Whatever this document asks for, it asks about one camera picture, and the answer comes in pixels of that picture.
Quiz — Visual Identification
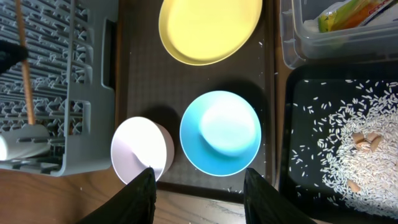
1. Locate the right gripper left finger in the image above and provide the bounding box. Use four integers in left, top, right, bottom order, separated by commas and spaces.
78, 167, 156, 224

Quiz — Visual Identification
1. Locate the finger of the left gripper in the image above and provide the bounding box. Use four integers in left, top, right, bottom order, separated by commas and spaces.
0, 40, 28, 73

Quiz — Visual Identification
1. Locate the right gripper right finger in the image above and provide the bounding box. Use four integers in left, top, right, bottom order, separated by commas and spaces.
244, 168, 315, 224

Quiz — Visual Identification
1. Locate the pink bowl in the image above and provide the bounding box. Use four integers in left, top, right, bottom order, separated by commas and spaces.
111, 116, 175, 184

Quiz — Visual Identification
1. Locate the wooden chopstick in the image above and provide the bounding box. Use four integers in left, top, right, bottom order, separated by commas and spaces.
16, 0, 35, 125

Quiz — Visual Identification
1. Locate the light blue bowl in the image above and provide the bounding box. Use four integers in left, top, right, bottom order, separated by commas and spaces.
180, 91, 262, 177

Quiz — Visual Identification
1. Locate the green snack wrapper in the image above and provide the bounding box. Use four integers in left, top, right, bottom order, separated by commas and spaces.
317, 0, 396, 34

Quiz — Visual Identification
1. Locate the rice food waste pile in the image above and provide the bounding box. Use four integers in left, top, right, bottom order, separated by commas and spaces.
322, 93, 397, 219

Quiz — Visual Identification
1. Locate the black waste tray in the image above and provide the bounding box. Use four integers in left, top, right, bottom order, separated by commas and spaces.
279, 62, 397, 223

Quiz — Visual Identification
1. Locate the grey dish rack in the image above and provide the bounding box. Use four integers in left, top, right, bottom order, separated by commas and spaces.
1, 0, 119, 177

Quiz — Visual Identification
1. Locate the dark brown serving tray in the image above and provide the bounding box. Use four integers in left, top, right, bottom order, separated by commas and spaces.
115, 1, 275, 203

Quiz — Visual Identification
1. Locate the clear plastic bin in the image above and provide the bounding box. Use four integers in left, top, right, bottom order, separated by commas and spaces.
279, 0, 397, 69

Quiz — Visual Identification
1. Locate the yellow plate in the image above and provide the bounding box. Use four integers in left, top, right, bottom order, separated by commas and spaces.
159, 0, 263, 66

